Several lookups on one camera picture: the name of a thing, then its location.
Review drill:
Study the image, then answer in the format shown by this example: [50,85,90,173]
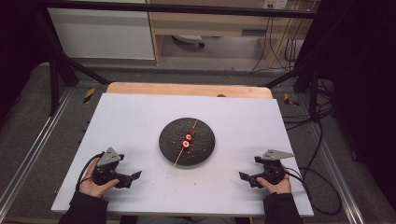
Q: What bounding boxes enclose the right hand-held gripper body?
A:
[254,148,295,185]

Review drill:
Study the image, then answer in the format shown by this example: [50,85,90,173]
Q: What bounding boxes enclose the hanging black cables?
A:
[249,16,301,75]

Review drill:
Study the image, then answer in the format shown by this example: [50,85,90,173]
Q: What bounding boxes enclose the black metal frame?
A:
[30,0,326,119]

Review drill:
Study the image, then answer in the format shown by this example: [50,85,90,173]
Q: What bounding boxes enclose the thin wooden skewer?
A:
[171,119,199,172]

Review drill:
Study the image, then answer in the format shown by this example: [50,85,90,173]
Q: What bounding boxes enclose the yellow black floor tape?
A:
[283,92,301,107]
[82,87,97,105]

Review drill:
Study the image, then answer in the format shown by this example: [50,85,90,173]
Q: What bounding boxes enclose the light wooden desk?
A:
[145,0,314,68]

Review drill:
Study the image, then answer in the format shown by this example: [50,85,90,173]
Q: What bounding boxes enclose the hand-held gripper cable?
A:
[75,151,105,192]
[284,166,343,217]

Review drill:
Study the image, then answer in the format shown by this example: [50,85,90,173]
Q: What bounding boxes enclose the white table board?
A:
[50,92,315,218]

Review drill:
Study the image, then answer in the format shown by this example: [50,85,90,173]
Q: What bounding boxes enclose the right hand-held gripper cable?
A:
[284,166,343,217]

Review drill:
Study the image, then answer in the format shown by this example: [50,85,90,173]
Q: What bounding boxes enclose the aluminium floor rail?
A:
[306,119,366,224]
[0,88,75,213]

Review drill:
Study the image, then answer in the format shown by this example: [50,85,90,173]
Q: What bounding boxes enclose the black curtain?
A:
[0,0,54,124]
[298,0,396,204]

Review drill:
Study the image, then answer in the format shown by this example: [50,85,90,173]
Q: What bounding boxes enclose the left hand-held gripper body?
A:
[92,147,133,187]

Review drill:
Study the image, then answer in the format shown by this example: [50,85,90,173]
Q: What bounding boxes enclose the white cabinet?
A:
[47,7,156,61]

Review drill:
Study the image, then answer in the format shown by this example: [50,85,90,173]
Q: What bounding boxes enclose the left hand-held gripper cable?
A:
[75,151,105,192]

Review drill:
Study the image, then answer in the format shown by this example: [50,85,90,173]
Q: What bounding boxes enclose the black floor cables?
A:
[280,77,336,133]

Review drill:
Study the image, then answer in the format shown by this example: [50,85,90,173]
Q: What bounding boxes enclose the person's left hand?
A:
[78,157,120,199]

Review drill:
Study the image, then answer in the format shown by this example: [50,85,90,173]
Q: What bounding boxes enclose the black round plate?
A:
[158,117,217,168]

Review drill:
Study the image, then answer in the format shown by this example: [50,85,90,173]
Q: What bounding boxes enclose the white chair base with caster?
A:
[172,34,205,49]

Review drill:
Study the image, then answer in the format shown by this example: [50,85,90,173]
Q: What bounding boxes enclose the wooden table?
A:
[106,81,275,100]

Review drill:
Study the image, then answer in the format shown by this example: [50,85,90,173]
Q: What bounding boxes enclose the person's lap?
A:
[135,216,237,224]

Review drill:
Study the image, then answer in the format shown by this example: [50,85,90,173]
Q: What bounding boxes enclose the white wall socket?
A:
[262,0,290,10]

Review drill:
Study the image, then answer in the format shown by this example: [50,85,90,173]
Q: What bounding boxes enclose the person's right hand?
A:
[256,167,292,196]

